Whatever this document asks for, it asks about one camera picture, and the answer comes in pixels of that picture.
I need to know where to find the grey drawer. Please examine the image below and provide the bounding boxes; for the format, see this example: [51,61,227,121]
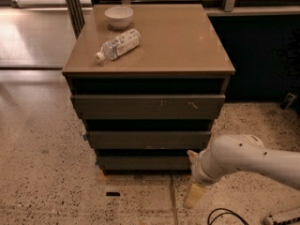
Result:
[86,131,211,149]
[97,157,190,171]
[71,95,225,120]

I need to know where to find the small metal floor bracket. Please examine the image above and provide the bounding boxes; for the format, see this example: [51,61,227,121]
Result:
[280,93,297,110]

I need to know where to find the brown drawer cabinet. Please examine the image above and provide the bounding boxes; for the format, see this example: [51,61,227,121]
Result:
[63,5,234,160]

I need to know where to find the white ceramic bowl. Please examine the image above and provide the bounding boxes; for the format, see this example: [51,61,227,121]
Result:
[104,6,134,30]

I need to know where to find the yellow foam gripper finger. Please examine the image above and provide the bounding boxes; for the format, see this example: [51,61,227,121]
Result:
[187,150,198,164]
[183,183,207,209]

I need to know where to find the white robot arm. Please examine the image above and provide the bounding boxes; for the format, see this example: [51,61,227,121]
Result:
[184,134,300,209]

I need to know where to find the grey power strip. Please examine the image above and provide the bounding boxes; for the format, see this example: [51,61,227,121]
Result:
[263,208,300,225]

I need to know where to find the clear plastic water bottle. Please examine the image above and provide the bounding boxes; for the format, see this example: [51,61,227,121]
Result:
[95,29,142,63]

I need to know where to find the black cable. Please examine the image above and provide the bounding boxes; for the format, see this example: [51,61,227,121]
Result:
[207,207,250,225]

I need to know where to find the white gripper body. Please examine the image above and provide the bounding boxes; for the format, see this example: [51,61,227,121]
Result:
[190,150,218,186]

